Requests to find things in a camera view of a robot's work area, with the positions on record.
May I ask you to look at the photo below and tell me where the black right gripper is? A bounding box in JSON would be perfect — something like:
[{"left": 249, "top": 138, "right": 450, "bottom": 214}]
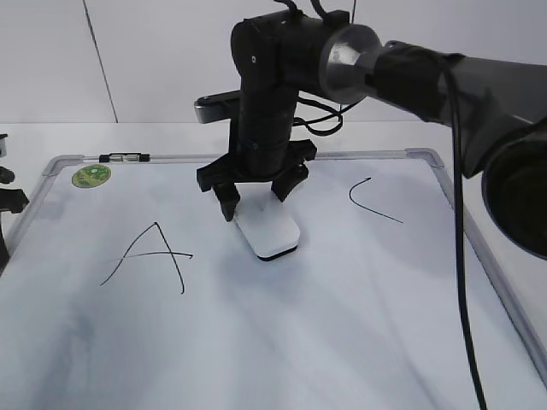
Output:
[{"left": 197, "top": 105, "right": 317, "bottom": 222}]

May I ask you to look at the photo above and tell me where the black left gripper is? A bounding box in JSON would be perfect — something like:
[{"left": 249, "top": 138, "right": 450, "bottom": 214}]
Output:
[{"left": 0, "top": 167, "right": 29, "bottom": 271}]

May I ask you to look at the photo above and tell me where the white whiteboard eraser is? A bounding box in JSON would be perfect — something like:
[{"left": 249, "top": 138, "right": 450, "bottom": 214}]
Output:
[{"left": 234, "top": 191, "right": 301, "bottom": 261}]

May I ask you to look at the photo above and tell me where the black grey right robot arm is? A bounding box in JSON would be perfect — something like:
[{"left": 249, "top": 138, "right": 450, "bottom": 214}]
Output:
[{"left": 195, "top": 7, "right": 546, "bottom": 258}]

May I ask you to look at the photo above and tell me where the green round magnet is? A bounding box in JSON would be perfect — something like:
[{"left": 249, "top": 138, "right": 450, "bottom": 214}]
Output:
[{"left": 72, "top": 164, "right": 112, "bottom": 189}]

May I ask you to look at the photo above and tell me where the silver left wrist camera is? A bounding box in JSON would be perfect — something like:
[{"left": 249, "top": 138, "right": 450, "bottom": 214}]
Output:
[{"left": 0, "top": 133, "right": 8, "bottom": 158}]

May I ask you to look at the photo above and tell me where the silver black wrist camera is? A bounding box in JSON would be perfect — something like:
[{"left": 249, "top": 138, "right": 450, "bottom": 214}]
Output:
[{"left": 194, "top": 91, "right": 240, "bottom": 124}]

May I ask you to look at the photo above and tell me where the white whiteboard with grey frame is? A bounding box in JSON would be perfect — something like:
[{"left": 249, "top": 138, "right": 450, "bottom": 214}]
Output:
[{"left": 0, "top": 147, "right": 547, "bottom": 410}]

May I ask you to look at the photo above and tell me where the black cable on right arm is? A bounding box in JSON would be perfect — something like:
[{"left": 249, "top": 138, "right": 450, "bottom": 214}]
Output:
[{"left": 281, "top": 0, "right": 488, "bottom": 410}]

